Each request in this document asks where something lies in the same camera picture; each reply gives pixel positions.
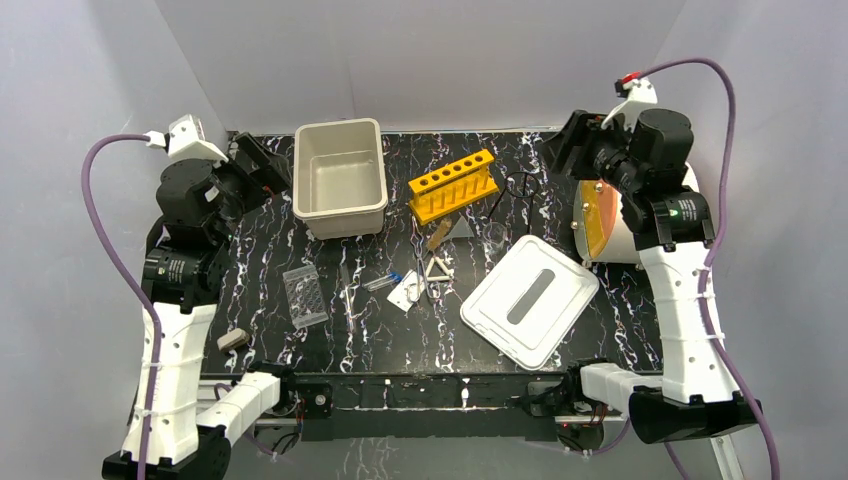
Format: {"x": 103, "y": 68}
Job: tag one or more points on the long glass test tube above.
{"x": 347, "y": 293}

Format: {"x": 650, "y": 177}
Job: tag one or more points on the white bin lid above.
{"x": 529, "y": 301}

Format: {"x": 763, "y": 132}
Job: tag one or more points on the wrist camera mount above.
{"x": 638, "y": 94}
{"x": 185, "y": 139}

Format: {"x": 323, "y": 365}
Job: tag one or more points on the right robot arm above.
{"x": 696, "y": 395}

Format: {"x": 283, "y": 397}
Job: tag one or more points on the clear glass beaker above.
{"x": 493, "y": 238}

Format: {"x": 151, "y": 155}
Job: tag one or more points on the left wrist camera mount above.
{"x": 185, "y": 139}

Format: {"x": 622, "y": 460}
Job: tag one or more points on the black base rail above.
{"x": 487, "y": 405}

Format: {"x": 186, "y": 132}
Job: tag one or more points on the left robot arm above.
{"x": 202, "y": 195}

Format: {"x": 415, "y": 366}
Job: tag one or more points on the yellow test tube rack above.
{"x": 452, "y": 187}

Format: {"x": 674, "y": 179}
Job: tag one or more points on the clear plastic funnel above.
{"x": 461, "y": 229}

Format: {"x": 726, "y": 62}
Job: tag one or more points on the bristle test tube brush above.
{"x": 437, "y": 237}

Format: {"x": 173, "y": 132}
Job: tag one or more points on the white plastic packet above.
{"x": 407, "y": 292}

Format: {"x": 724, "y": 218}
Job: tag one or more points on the white cylindrical centrifuge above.
{"x": 599, "y": 222}

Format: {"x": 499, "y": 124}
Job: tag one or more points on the metal crucible tongs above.
{"x": 417, "y": 243}

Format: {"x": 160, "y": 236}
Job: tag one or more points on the clay pipe triangle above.
{"x": 439, "y": 270}

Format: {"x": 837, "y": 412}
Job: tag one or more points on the black wire ring stand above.
{"x": 520, "y": 185}

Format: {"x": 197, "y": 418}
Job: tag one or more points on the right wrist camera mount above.
{"x": 638, "y": 94}

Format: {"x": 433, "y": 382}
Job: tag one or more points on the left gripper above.
{"x": 250, "y": 171}

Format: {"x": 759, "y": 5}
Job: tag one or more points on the white plastic bin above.
{"x": 339, "y": 180}

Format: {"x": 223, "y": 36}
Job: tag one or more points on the blue capped test tube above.
{"x": 389, "y": 279}

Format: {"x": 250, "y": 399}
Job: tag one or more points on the clear acrylic tube rack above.
{"x": 305, "y": 299}

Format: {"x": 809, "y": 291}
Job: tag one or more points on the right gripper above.
{"x": 577, "y": 137}

